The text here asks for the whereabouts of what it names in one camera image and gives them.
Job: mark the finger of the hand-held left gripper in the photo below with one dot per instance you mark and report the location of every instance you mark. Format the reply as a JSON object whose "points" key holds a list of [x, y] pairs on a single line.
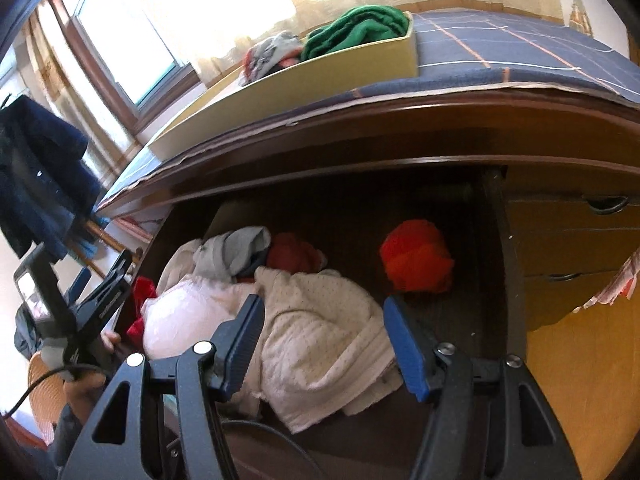
{"points": [[83, 282], [119, 270]]}

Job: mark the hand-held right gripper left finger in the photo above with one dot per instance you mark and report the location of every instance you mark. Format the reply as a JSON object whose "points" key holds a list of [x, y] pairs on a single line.
{"points": [[245, 340]]}

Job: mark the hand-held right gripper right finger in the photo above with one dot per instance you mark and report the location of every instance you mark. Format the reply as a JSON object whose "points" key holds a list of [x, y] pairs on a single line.
{"points": [[407, 350]]}

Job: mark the bright red garment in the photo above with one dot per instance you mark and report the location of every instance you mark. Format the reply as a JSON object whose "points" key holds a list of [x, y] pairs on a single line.
{"points": [[142, 290]]}

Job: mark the beige garment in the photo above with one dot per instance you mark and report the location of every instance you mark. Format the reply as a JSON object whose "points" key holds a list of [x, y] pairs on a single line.
{"points": [[175, 270]]}

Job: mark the white pale pink garment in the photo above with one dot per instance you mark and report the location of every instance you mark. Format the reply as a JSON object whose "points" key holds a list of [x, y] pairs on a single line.
{"points": [[185, 315]]}

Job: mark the cream dotted underwear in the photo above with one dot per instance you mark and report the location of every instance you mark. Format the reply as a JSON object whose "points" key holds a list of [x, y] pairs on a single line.
{"points": [[320, 350]]}

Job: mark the dark red fuzzy garment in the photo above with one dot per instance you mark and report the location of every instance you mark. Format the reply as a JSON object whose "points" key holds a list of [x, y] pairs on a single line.
{"points": [[292, 255]]}

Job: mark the wide desk drawer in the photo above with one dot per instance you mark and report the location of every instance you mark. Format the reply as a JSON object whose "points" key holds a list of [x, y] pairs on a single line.
{"points": [[350, 210]]}

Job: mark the yellow shallow cardboard box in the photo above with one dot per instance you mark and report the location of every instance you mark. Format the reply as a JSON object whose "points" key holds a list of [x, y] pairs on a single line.
{"points": [[280, 105]]}

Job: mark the grey red patterned garment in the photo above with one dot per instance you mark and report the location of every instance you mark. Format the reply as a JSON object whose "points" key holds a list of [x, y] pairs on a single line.
{"points": [[270, 57]]}

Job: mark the green garment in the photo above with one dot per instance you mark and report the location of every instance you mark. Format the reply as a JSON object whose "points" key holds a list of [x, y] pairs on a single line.
{"points": [[360, 30]]}

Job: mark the person's left forearm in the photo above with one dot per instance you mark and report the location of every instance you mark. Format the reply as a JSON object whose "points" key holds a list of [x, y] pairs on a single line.
{"points": [[67, 435]]}

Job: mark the small side drawer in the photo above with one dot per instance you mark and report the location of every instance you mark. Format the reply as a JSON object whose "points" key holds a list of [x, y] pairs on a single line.
{"points": [[565, 295], [560, 230]]}

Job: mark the person's left hand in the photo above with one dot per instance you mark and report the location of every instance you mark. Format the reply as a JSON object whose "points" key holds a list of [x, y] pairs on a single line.
{"points": [[85, 390]]}

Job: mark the wooden coat rack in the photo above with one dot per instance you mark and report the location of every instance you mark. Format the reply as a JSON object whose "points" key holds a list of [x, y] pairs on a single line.
{"points": [[112, 242]]}

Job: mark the teal garment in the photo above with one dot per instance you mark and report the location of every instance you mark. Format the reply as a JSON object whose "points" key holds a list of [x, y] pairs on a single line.
{"points": [[92, 247]]}

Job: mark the grey blue jacket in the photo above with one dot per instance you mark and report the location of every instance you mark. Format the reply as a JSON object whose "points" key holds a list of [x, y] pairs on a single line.
{"points": [[25, 340]]}

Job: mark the pink patterned cloth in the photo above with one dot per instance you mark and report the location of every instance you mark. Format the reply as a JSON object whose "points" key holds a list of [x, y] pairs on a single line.
{"points": [[135, 227], [615, 285]]}

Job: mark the wicker basket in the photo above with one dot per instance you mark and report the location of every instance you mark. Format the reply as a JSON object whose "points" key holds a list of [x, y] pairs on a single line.
{"points": [[42, 395]]}

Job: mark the orange red garment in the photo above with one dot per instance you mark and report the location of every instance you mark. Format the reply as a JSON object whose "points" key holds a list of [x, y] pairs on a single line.
{"points": [[415, 260]]}

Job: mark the dark blue coat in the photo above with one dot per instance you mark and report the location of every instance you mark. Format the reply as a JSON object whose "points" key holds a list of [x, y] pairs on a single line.
{"points": [[40, 175]]}

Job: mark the dark wooden desk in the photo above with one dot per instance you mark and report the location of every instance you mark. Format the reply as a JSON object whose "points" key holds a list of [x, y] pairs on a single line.
{"points": [[400, 125]]}

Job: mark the brown framed window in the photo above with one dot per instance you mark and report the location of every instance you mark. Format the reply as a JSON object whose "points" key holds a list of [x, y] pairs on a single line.
{"points": [[125, 35]]}

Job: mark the blue checked tablecloth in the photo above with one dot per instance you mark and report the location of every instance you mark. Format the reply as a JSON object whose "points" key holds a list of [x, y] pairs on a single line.
{"points": [[525, 45]]}

